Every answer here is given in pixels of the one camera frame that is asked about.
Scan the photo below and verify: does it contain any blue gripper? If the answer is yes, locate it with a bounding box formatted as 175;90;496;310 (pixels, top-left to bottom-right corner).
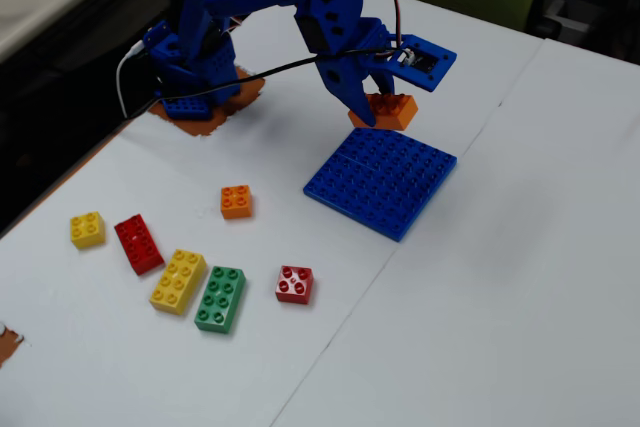
313;18;401;128

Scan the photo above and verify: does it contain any orange 2x4 toy block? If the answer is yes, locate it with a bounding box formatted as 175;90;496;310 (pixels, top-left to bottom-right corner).
347;92;419;132

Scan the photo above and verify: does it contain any orange 2x2 toy block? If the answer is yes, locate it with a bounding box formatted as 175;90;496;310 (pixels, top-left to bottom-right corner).
219;184;254;221

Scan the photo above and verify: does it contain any red 2x2 toy block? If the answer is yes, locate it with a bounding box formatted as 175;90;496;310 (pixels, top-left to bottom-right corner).
274;264;315;306

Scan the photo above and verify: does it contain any green 2x4 toy block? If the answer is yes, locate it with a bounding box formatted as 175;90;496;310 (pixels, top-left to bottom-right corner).
193;265;247;335

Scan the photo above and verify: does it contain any yellow 2x4 toy block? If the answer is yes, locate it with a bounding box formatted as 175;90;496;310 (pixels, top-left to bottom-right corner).
148;248;208;317

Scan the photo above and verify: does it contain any red 2x4 toy block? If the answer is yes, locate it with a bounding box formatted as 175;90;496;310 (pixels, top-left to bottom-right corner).
113;213;166;277

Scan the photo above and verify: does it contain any yellow 2x2 toy block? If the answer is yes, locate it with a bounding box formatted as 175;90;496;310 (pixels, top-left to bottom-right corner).
69;210;107;250

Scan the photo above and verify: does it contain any blue 8x8 studded baseplate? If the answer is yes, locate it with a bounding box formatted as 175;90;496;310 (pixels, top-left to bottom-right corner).
302;126;459;243

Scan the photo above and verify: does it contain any white paper sheet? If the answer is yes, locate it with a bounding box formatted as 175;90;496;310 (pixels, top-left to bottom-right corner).
0;0;545;427

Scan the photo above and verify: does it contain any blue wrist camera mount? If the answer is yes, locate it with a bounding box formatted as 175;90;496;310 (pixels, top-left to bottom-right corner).
382;34;459;94

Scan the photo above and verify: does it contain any black cable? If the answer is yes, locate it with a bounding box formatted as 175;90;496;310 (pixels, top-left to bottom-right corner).
122;46;399;122

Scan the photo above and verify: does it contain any blue studded base plate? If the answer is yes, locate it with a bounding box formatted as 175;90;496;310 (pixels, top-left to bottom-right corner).
160;95;213;121

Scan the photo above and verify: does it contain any white cable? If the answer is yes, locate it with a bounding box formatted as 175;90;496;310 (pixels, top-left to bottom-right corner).
115;40;149;119

